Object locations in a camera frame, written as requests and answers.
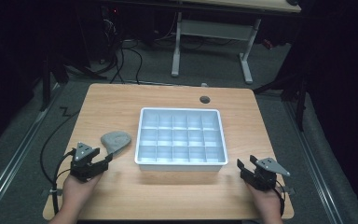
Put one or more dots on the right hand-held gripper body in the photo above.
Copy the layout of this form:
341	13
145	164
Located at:
265	177

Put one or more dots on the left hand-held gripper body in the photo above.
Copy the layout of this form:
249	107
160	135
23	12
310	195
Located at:
83	152

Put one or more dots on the grey computer mouse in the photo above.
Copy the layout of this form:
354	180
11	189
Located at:
116	140

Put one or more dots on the white compartment organizer box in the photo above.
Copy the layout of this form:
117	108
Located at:
180	137

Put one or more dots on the person's right hand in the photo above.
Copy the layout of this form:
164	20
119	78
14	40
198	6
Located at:
268	202

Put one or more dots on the person's left hand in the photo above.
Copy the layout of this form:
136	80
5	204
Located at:
77	193

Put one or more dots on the black metal stand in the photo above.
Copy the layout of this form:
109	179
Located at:
46	84
300	102

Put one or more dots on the dark round table grommet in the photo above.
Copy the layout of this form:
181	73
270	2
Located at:
204	100

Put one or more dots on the small red object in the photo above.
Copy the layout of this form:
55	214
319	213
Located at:
268	44

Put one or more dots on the dark computer tower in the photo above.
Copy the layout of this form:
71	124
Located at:
110	31

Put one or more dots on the white-legged background desk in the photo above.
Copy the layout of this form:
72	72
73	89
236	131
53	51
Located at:
214	29

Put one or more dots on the grey metal floor rail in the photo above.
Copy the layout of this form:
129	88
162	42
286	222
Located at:
317	168
15	155

